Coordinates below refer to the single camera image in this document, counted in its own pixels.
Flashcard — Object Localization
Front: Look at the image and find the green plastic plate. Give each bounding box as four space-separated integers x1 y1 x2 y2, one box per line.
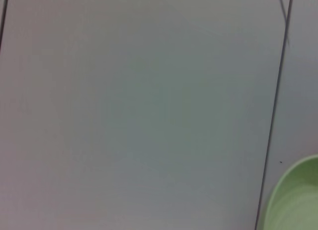
263 154 318 230

